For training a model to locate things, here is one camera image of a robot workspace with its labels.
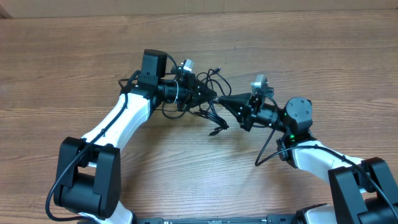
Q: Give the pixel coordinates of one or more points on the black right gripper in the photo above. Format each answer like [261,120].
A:
[238,104]

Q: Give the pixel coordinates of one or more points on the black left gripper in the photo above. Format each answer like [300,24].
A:
[193,87]

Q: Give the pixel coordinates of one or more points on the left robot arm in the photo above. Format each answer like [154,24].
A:
[88,178]

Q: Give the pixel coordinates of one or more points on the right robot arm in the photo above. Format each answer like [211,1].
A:
[362,190]

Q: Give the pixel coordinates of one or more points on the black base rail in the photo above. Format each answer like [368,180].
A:
[269,219]

